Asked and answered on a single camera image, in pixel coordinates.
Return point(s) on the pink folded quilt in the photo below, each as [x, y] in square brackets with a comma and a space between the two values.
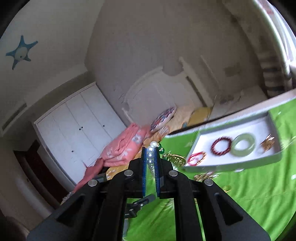
[118, 152]

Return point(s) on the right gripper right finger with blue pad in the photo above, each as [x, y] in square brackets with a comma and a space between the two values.
[203, 210]

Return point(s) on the gold ring green stone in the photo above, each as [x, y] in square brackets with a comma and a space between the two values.
[226, 188]

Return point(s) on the white bed headboard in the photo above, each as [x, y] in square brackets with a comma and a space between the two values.
[156, 91]

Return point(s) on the pale green jade bangle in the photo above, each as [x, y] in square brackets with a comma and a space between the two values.
[243, 145]

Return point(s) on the patterned embroidered pillow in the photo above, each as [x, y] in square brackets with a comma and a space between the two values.
[162, 119]

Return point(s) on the blue starfish wall sticker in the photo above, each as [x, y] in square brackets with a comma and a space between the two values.
[21, 52]

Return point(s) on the yellow beige pillow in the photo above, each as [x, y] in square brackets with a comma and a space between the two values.
[181, 117]

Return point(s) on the large gold bangle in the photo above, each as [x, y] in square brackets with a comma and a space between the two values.
[176, 159]

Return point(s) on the white wardrobe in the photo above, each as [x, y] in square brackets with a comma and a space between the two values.
[75, 131]

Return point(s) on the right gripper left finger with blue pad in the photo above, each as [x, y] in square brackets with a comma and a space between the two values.
[97, 210]

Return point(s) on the grey shallow cardboard tray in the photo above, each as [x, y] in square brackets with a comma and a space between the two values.
[207, 147]

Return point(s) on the wall power socket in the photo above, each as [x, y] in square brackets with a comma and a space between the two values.
[233, 70]

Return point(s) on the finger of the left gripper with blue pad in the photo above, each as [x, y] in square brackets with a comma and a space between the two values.
[132, 209]

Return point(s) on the patterned window curtain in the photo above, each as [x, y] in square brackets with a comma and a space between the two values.
[276, 82]

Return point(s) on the gold brooch pin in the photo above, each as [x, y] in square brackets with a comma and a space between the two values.
[268, 143]

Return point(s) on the green cartoon bed sheet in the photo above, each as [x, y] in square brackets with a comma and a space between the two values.
[266, 193]

